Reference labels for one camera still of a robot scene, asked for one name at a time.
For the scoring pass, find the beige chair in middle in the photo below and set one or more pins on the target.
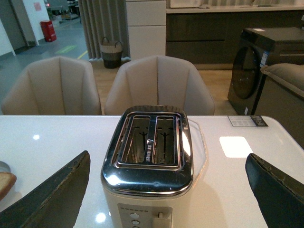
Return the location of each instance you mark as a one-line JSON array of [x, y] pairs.
[[159, 80]]

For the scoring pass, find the dark front-load washing machine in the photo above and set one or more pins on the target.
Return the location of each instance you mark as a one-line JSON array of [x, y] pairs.
[[259, 47]]

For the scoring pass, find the label sticker on table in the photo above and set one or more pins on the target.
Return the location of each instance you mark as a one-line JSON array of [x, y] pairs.
[[247, 121]]

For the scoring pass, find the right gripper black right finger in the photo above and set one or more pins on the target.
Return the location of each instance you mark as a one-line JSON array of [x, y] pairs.
[[280, 197]]

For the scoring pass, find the grey sofa armrest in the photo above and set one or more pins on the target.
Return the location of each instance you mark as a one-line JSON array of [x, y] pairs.
[[282, 97]]

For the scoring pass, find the slice of bread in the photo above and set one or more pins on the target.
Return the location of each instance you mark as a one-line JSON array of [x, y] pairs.
[[7, 180]]

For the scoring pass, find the dark kitchen counter cabinet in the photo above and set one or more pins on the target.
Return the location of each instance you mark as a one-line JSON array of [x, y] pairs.
[[213, 38]]

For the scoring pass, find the grey curtain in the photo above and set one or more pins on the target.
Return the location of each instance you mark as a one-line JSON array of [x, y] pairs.
[[104, 18]]

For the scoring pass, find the beige chair on left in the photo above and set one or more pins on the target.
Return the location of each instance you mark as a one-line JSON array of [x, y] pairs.
[[54, 86]]

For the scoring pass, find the red box on floor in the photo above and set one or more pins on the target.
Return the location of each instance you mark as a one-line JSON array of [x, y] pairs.
[[48, 30]]

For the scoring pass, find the beige chair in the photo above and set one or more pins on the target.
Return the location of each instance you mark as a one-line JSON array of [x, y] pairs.
[[159, 80], [54, 86]]

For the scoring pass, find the grey round plate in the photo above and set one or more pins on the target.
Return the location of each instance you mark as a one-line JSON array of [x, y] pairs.
[[4, 167]]

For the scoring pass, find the white chrome two-slot toaster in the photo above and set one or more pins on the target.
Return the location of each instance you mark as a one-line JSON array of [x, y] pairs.
[[148, 169]]

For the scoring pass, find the white tall cabinet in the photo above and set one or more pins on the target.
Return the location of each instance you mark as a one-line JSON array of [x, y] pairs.
[[146, 22]]

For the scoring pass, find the woven laundry basket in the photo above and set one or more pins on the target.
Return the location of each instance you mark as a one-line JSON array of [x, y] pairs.
[[111, 53]]

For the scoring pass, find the white microwave on counter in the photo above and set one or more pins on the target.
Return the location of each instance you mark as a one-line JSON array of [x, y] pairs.
[[185, 3]]

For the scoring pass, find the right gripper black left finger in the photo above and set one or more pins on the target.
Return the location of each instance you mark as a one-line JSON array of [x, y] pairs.
[[56, 202]]

